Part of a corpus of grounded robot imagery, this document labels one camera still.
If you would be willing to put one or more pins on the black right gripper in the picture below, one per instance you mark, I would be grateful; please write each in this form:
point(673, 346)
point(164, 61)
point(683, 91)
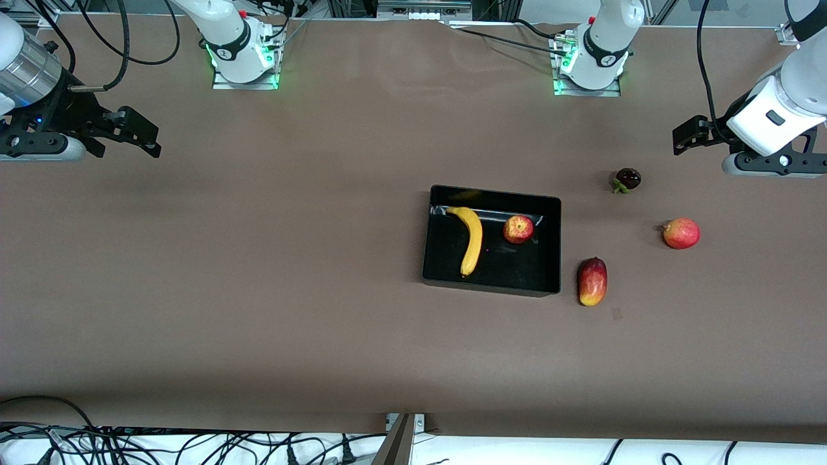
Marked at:
point(64, 111)

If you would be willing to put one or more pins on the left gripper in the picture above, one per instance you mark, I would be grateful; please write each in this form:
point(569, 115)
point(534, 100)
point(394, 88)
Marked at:
point(716, 128)

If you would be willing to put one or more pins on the small red yellow apple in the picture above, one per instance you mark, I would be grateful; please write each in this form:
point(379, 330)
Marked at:
point(519, 229)

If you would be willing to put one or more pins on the black rectangular plastic tray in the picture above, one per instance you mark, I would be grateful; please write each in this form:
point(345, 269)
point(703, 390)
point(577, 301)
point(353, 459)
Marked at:
point(510, 271)

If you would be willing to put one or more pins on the yellow banana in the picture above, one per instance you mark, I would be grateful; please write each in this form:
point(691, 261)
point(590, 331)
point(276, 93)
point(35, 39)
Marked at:
point(475, 239)

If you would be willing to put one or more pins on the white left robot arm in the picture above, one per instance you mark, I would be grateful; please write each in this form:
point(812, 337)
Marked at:
point(607, 29)

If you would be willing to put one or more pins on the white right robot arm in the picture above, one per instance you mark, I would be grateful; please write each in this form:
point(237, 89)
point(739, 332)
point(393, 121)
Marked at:
point(227, 24)

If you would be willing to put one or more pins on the dark purple mangosteen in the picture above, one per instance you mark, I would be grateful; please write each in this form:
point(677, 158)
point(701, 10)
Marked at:
point(628, 179)

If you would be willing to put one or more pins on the red apple on table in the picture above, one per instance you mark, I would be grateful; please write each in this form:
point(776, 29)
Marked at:
point(681, 234)

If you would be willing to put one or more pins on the red yellow mango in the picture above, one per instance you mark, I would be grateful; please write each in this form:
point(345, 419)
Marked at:
point(592, 281)

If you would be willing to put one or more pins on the white power strip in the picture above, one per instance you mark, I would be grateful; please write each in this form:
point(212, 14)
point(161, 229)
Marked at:
point(423, 14)

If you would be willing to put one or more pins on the dark metal beam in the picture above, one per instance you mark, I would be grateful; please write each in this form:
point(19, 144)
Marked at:
point(395, 445)

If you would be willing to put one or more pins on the small metal table bracket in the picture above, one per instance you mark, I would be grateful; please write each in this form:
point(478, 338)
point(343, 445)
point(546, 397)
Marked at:
point(420, 422)

